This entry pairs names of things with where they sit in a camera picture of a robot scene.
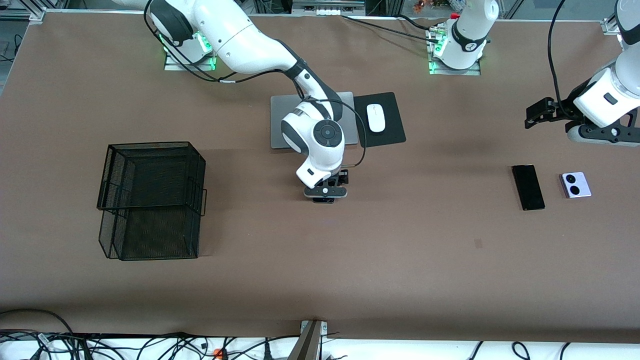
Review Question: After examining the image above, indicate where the black slab smartphone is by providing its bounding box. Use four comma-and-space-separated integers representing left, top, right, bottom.
511, 164, 546, 211

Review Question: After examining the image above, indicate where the lilac white flip phone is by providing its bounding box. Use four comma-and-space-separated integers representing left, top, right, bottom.
559, 172, 592, 199

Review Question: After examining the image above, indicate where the white computer mouse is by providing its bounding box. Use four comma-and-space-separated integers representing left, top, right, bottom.
366, 103, 386, 133

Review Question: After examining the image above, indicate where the black mouse pad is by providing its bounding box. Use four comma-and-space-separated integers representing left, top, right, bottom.
353, 92, 407, 148

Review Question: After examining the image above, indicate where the grey closed laptop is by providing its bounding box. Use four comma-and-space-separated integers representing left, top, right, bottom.
270, 91, 360, 150

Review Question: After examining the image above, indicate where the grey white power strip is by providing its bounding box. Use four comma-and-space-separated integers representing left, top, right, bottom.
292, 0, 366, 16

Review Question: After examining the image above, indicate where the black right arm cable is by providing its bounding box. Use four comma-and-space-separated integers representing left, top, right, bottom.
143, 0, 367, 167

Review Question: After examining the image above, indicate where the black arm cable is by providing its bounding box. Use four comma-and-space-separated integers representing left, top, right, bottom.
143, 0, 367, 167
548, 0, 571, 118

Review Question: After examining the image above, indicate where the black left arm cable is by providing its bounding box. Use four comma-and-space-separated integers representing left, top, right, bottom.
548, 0, 571, 118

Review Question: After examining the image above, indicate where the short black table cable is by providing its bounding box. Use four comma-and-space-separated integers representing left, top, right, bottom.
396, 14, 437, 30

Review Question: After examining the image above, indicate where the long black table cable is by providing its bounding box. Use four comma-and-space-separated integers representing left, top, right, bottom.
341, 15, 438, 41

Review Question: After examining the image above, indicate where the grey metal camera bracket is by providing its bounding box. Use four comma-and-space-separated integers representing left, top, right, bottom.
287, 320, 329, 360

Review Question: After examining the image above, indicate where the black wire mesh basket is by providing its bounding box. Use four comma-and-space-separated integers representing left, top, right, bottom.
96, 141, 207, 261

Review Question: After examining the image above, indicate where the thick grey floor cable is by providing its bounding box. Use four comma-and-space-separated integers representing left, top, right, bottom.
0, 309, 76, 346

